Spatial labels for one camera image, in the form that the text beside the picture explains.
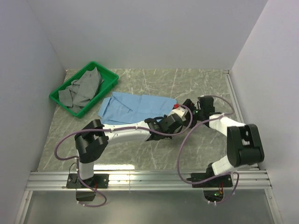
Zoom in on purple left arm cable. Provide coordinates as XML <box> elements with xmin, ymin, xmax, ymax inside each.
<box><xmin>54</xmin><ymin>104</ymin><xmax>193</xmax><ymax>207</ymax></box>

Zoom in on light blue long sleeve shirt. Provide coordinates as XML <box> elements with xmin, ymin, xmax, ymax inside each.
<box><xmin>98</xmin><ymin>91</ymin><xmax>177</xmax><ymax>125</ymax></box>

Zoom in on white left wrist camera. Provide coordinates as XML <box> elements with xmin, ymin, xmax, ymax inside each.
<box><xmin>168</xmin><ymin>104</ymin><xmax>188</xmax><ymax>121</ymax></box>

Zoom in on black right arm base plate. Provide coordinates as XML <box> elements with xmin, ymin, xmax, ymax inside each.
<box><xmin>187</xmin><ymin>173</ymin><xmax>233</xmax><ymax>188</ymax></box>

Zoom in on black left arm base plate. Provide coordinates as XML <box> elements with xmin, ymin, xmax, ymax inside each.
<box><xmin>66</xmin><ymin>173</ymin><xmax>109</xmax><ymax>189</ymax></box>

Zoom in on green plastic bin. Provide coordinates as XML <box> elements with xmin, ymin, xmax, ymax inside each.
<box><xmin>49</xmin><ymin>61</ymin><xmax>119</xmax><ymax>118</ymax></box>

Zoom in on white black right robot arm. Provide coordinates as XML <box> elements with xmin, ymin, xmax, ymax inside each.
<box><xmin>183</xmin><ymin>95</ymin><xmax>264</xmax><ymax>187</ymax></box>

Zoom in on grey long sleeve shirt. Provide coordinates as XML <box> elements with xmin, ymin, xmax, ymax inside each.
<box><xmin>58</xmin><ymin>67</ymin><xmax>103</xmax><ymax>113</ymax></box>

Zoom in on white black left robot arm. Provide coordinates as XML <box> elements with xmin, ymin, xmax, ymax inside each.
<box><xmin>74</xmin><ymin>114</ymin><xmax>183</xmax><ymax>188</ymax></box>

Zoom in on aluminium front mounting rail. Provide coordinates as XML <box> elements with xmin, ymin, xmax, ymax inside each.
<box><xmin>25</xmin><ymin>170</ymin><xmax>272</xmax><ymax>192</ymax></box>

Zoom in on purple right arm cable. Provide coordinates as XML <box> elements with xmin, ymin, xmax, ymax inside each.
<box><xmin>177</xmin><ymin>95</ymin><xmax>239</xmax><ymax>205</ymax></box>

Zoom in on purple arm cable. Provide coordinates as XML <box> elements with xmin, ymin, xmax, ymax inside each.
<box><xmin>54</xmin><ymin>104</ymin><xmax>193</xmax><ymax>207</ymax></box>
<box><xmin>177</xmin><ymin>95</ymin><xmax>239</xmax><ymax>205</ymax></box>

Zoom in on aluminium side rail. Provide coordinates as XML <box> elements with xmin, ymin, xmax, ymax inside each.
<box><xmin>223</xmin><ymin>70</ymin><xmax>260</xmax><ymax>170</ymax></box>

